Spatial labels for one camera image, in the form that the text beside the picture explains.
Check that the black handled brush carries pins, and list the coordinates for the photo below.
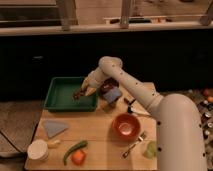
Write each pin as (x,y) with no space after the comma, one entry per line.
(132,110)

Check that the orange red bowl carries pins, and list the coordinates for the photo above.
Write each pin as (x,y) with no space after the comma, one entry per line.
(126,127)

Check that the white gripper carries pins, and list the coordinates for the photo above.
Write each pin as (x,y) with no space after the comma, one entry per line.
(93,81)

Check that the green cucumber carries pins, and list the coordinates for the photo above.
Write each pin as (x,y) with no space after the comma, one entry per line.
(74,148)

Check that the metal fork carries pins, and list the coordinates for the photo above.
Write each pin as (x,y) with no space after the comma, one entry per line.
(140,138)

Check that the dark red grapes bunch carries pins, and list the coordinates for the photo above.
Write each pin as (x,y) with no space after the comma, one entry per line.
(78,94)

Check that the small yellow banana piece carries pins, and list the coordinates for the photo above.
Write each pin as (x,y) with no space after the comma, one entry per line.
(53,144)

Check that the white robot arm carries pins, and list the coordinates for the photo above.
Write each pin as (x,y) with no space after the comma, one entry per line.
(180,142)

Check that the orange carrot piece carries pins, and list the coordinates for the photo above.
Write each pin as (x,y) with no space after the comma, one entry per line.
(78,157)

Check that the blue triangular cloth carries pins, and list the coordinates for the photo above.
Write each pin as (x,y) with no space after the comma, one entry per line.
(54,128)

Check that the wooden table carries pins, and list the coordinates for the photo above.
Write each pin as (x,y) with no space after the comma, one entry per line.
(104,149)

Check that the white round container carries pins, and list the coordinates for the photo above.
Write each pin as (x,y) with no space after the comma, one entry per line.
(38,150)

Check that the green plastic tray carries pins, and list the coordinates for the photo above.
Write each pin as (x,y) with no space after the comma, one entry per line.
(60,96)

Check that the blue sponge block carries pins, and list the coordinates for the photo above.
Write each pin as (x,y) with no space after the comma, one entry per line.
(112,95)

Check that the dark brown bowl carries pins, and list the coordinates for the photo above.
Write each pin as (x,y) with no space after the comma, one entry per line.
(108,85)

